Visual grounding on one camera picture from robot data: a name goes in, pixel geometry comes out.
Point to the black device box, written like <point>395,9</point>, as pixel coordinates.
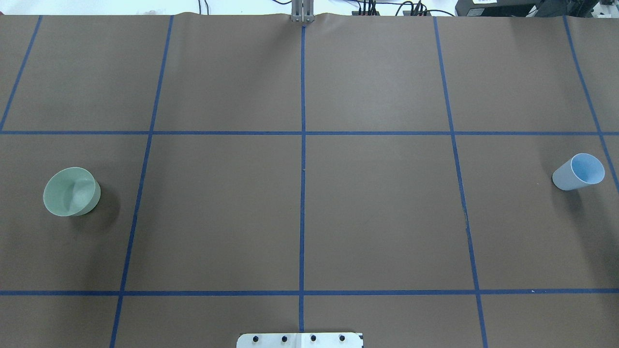
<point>515,8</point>

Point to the brown paper table mat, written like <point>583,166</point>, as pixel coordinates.
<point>384,175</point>

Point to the white metal mounting plate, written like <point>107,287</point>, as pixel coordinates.
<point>301,340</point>

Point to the light green ceramic bowl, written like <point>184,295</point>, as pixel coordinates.
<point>71,192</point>

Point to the grey aluminium post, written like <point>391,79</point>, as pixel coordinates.
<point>302,11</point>

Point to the light blue plastic cup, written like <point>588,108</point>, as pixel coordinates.
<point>580,171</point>

